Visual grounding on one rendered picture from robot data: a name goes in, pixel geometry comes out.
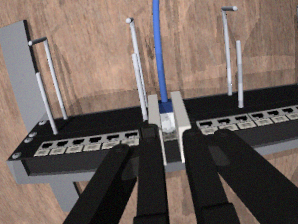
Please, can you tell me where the white ethernet plug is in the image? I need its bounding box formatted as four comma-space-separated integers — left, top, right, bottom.
158, 99, 175, 133

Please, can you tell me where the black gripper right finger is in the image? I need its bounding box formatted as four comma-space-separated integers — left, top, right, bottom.
170, 91, 298, 224

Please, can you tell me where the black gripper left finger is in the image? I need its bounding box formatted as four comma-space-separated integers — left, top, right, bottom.
63, 94, 170, 224

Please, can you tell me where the dark grey patch panel rack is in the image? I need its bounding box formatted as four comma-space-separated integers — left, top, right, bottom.
0, 6, 298, 212

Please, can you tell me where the blue patch cable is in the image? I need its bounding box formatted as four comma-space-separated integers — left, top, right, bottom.
152, 0, 168, 102

